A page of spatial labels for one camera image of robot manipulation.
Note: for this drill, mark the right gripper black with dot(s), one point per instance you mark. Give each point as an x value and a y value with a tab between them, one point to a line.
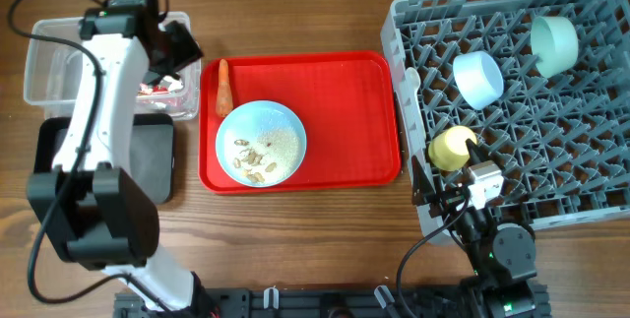
448	195

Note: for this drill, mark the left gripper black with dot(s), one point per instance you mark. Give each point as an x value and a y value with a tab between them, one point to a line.
190	50

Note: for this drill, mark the yellow cup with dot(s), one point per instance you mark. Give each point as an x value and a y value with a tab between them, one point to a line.
449	151

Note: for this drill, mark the white tissue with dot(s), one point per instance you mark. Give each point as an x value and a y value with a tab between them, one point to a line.
171	84

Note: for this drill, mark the red snack wrapper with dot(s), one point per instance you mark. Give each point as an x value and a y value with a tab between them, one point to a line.
156	99

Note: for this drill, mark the light blue small bowl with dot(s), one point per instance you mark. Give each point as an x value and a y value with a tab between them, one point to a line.
478	78

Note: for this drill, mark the white plastic spoon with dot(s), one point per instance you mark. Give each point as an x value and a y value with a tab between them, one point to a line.
413	82

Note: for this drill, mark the mint green bowl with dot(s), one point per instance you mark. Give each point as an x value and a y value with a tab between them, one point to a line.
555	43

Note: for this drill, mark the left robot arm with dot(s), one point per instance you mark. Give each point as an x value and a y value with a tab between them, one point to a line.
88	205

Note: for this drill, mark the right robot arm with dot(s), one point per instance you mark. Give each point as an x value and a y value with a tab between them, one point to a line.
502	255

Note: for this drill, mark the grey dishwasher rack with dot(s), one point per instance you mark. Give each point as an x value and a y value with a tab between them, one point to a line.
562	142

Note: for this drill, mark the orange carrot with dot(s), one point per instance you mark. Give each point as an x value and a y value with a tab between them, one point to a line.
224	100

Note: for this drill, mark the black plastic tray bin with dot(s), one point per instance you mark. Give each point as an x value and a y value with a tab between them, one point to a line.
151	152

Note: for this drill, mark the clear plastic bin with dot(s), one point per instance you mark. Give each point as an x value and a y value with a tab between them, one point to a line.
53	75

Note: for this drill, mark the red serving tray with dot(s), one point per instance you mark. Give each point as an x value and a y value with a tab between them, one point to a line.
346	104

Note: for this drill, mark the light blue plate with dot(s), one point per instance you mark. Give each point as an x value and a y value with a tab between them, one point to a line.
272	128

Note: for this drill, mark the peanut shells pile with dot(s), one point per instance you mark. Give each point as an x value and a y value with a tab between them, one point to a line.
255	166

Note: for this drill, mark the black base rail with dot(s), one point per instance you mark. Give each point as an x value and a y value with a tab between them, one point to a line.
426	301

